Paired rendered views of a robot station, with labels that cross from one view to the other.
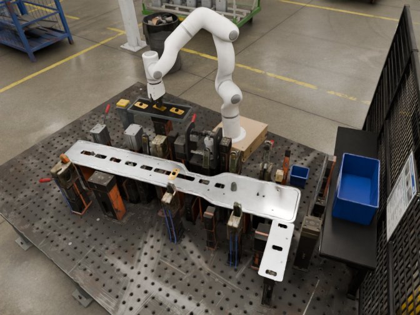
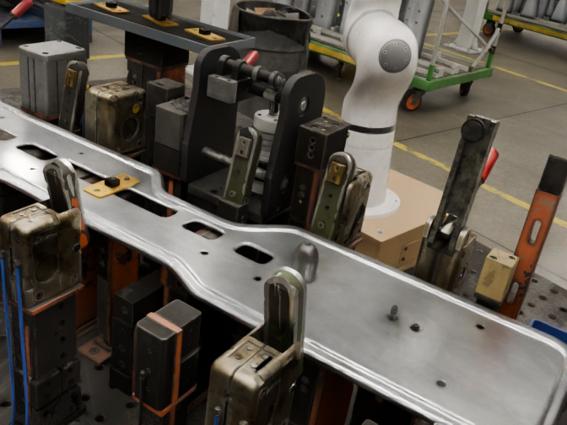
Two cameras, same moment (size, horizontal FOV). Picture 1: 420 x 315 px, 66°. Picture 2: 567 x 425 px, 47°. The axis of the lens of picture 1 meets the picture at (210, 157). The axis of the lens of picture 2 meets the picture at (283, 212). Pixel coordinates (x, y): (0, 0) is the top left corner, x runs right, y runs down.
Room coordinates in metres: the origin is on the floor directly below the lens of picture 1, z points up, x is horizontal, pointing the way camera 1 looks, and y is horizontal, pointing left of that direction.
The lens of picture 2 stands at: (0.39, -0.15, 1.45)
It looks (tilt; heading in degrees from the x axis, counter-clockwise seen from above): 27 degrees down; 6
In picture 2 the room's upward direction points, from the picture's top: 9 degrees clockwise
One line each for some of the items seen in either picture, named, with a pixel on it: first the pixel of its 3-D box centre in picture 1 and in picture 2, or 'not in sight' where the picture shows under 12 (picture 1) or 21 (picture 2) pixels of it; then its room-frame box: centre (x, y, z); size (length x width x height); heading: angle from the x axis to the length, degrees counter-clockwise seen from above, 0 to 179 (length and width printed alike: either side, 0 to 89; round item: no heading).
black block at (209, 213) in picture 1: (211, 229); (164, 416); (0.96, 0.02, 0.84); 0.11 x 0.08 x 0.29; 157
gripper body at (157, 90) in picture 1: (155, 87); not in sight; (1.64, 0.28, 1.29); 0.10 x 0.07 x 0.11; 141
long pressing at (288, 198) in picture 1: (170, 174); (99, 185); (1.23, 0.22, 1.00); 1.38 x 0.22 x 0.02; 67
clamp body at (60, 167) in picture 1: (72, 188); not in sight; (1.29, 0.81, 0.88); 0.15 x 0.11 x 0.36; 157
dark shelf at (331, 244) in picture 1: (352, 184); not in sight; (1.06, -0.70, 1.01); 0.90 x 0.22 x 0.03; 157
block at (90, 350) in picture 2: (178, 190); (117, 269); (1.24, 0.19, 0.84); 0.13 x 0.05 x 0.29; 157
